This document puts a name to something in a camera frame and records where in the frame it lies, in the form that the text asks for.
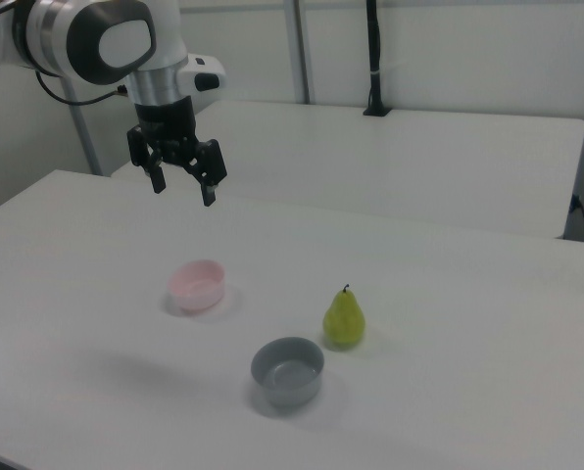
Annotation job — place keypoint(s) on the grey plastic bowl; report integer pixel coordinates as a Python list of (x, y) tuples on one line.
[(287, 372)]

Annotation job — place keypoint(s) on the black camera stand pole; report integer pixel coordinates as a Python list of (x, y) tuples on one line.
[(374, 59)]

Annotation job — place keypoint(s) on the grey metal frame post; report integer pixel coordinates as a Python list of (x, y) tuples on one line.
[(299, 54), (83, 132)]

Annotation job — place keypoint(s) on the pink plastic bowl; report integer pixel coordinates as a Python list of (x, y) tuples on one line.
[(196, 286)]

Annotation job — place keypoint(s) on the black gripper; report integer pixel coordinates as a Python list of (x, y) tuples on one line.
[(167, 125)]

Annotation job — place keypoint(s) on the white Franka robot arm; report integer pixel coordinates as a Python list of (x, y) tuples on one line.
[(37, 34)]

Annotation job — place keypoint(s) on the green pear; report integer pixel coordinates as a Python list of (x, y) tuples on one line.
[(343, 323)]

